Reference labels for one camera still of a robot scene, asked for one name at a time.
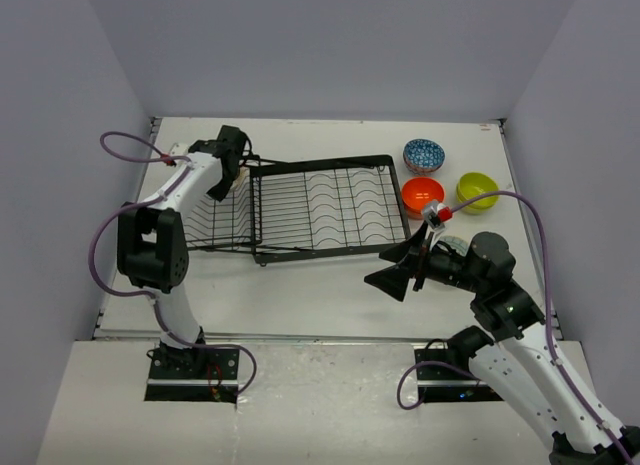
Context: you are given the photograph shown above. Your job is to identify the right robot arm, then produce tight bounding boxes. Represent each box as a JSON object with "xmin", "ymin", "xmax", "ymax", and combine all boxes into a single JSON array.
[{"xmin": 364, "ymin": 227, "xmax": 639, "ymax": 464}]

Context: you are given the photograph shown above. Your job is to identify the orange bowl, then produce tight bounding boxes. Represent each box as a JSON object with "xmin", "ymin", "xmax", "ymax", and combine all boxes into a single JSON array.
[{"xmin": 401, "ymin": 177, "xmax": 446, "ymax": 220}]

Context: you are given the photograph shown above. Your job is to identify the green bowl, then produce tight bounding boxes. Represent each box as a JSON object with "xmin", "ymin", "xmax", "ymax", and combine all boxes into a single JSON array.
[{"xmin": 456, "ymin": 172, "xmax": 499, "ymax": 215}]

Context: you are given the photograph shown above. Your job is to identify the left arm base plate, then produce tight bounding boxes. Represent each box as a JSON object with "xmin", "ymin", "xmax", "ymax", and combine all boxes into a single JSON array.
[{"xmin": 144, "ymin": 344, "xmax": 239, "ymax": 405}]

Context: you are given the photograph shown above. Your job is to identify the black wire dish rack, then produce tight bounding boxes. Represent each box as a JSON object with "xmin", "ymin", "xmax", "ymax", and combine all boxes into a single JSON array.
[{"xmin": 184, "ymin": 155, "xmax": 410, "ymax": 266}]

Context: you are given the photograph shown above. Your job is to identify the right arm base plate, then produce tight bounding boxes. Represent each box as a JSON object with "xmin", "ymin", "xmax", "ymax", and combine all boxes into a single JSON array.
[{"xmin": 414, "ymin": 341, "xmax": 502, "ymax": 404}]

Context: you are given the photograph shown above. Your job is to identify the white bowl yellow dots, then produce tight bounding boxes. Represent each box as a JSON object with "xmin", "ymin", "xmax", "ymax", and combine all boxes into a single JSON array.
[{"xmin": 439, "ymin": 235, "xmax": 469, "ymax": 256}]

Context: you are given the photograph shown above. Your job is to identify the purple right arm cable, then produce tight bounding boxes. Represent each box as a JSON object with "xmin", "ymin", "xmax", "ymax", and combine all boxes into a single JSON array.
[{"xmin": 397, "ymin": 189, "xmax": 634, "ymax": 465}]

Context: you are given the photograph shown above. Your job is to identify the blue patterned bowl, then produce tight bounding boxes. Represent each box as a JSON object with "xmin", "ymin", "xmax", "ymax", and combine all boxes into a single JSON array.
[{"xmin": 403, "ymin": 138, "xmax": 446, "ymax": 176}]

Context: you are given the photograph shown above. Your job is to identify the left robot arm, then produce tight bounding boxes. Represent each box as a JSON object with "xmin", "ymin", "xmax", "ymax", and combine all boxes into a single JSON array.
[{"xmin": 117, "ymin": 125, "xmax": 249, "ymax": 378}]

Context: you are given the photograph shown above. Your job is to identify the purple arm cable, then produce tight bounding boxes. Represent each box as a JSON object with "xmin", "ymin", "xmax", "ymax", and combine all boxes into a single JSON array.
[
  {"xmin": 87, "ymin": 130, "xmax": 259, "ymax": 396},
  {"xmin": 397, "ymin": 189, "xmax": 634, "ymax": 465}
]

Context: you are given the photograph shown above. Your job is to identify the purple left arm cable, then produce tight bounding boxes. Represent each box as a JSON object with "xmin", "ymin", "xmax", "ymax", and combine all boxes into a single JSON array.
[{"xmin": 87, "ymin": 130, "xmax": 259, "ymax": 396}]

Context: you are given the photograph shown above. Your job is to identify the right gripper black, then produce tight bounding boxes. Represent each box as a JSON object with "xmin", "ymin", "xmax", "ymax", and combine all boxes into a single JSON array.
[{"xmin": 364, "ymin": 220, "xmax": 485, "ymax": 300}]

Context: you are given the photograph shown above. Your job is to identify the white bowl leaf pattern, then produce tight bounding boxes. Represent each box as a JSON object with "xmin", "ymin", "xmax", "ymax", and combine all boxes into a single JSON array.
[{"xmin": 230, "ymin": 167, "xmax": 250, "ymax": 191}]

